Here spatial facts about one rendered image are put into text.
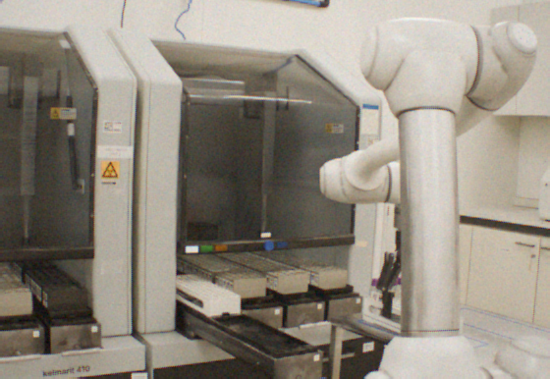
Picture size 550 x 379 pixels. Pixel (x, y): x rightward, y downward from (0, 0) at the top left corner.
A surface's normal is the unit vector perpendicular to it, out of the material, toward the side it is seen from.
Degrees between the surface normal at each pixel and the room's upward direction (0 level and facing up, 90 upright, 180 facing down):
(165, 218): 90
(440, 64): 81
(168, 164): 90
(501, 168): 90
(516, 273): 90
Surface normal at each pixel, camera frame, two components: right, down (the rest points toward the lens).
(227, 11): 0.54, 0.07
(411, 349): -0.49, -0.69
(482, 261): -0.84, -0.01
